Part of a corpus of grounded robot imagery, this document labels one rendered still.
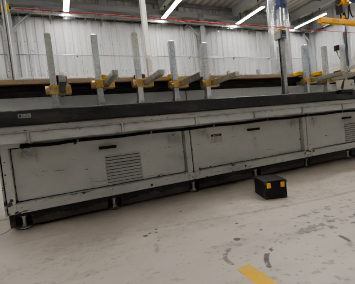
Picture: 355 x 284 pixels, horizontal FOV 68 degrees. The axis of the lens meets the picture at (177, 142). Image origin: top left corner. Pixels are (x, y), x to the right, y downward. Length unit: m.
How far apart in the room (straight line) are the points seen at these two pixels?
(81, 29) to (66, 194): 7.95
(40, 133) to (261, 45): 11.36
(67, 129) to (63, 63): 7.52
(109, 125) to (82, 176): 0.43
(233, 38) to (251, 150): 9.38
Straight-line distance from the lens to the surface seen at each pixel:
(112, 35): 9.58
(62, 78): 1.38
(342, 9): 8.05
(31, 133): 1.67
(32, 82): 1.85
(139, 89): 1.73
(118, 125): 1.70
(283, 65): 2.41
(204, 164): 2.18
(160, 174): 2.03
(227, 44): 11.35
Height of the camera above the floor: 0.52
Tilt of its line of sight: 3 degrees down
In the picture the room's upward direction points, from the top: 6 degrees counter-clockwise
